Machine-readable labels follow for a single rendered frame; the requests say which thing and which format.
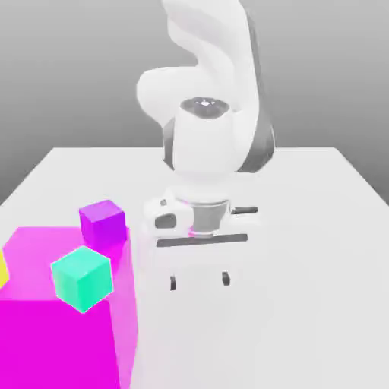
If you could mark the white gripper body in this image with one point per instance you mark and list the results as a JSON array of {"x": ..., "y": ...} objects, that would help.
[{"x": 202, "y": 255}]

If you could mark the small teal cube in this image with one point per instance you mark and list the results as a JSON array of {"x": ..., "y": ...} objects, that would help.
[{"x": 82, "y": 278}]

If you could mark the small yellow cube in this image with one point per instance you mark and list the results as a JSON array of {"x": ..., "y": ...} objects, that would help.
[{"x": 2, "y": 270}]

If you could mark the small purple cube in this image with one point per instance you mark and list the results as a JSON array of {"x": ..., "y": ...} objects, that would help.
[{"x": 101, "y": 223}]

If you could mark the large magenta box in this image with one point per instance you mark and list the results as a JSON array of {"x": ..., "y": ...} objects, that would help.
[{"x": 45, "y": 343}]

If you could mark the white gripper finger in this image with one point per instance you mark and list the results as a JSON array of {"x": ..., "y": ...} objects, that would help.
[
  {"x": 172, "y": 283},
  {"x": 225, "y": 278}
]

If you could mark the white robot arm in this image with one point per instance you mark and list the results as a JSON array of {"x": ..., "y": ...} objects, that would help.
[{"x": 203, "y": 142}]

